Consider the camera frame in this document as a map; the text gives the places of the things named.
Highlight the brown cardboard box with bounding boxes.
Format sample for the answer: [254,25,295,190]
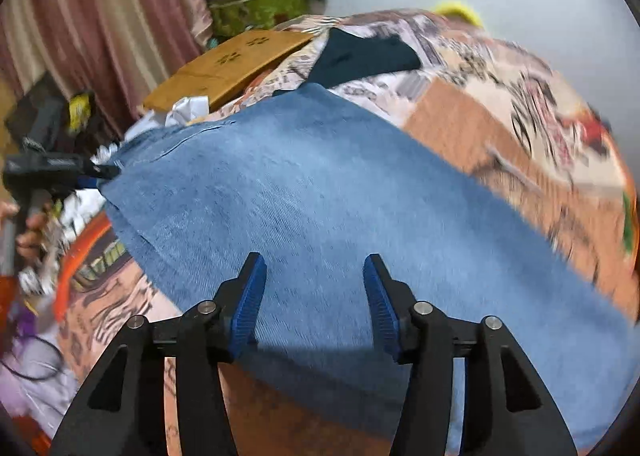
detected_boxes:
[142,30,328,112]

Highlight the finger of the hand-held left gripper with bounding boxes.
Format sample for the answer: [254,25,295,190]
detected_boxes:
[75,162,122,191]

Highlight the crumpled white paper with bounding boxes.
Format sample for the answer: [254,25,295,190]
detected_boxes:
[165,94,211,127]

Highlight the person's left hand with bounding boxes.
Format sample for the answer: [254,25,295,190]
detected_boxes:
[0,202,53,261]

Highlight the printed blanket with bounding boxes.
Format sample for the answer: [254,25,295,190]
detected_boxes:
[55,8,638,456]

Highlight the black cable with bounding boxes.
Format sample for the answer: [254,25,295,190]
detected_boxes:
[0,333,66,382]

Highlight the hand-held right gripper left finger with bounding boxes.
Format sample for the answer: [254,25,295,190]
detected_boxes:
[49,252,268,456]

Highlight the yellow round object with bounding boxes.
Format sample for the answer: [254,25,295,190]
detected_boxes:
[432,0,486,29]

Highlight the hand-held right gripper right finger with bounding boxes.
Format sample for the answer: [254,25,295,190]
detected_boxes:
[363,254,579,456]

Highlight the dark folded cloth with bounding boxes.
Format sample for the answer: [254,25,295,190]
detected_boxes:
[309,28,422,88]

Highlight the pink striped curtain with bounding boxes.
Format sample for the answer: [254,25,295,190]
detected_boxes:
[0,0,221,139]

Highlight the blue denim pants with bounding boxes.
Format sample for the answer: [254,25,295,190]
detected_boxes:
[100,82,631,452]

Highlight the green box with clutter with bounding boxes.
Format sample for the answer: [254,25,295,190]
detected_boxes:
[207,0,313,39]

